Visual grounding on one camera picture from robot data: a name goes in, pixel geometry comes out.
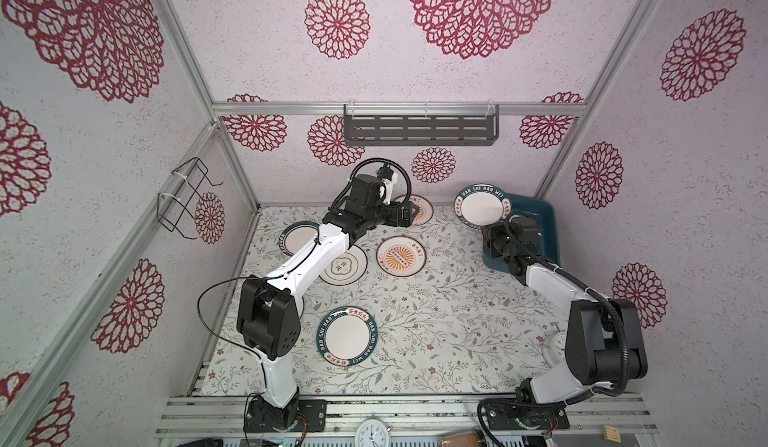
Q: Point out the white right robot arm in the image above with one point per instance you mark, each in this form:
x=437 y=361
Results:
x=604 y=346

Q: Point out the brown box front edge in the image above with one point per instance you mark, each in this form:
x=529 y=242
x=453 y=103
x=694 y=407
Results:
x=471 y=438

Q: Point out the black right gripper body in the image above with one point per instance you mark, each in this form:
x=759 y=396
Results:
x=500 y=242

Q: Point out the teal plastic bin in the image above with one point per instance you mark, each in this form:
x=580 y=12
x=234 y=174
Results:
x=543 y=213

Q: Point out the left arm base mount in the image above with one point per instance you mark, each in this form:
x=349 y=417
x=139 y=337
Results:
x=298 y=416

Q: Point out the white plate clover motif back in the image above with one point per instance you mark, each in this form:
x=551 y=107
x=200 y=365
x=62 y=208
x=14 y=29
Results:
x=347 y=268

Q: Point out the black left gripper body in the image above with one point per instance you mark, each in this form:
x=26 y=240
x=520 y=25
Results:
x=388 y=215

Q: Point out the orange sunburst plate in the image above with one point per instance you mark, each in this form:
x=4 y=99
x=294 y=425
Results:
x=422 y=212
x=401 y=256

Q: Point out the black wire wall rack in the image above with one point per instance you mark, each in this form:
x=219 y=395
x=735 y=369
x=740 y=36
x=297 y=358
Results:
x=193 y=210

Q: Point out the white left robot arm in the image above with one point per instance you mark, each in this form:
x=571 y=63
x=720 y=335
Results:
x=270 y=307

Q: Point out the orange sunburst plate back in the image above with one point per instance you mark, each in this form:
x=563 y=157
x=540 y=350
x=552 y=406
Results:
x=422 y=212

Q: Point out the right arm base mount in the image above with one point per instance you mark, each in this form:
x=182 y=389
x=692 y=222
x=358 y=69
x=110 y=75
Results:
x=507 y=414

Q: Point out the white round clock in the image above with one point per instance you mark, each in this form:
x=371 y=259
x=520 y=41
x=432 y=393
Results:
x=372 y=432

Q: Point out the grey wall shelf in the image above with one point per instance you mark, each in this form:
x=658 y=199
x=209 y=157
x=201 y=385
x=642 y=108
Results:
x=425 y=130

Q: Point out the green red rim plate left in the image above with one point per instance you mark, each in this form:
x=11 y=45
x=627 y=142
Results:
x=296 y=235

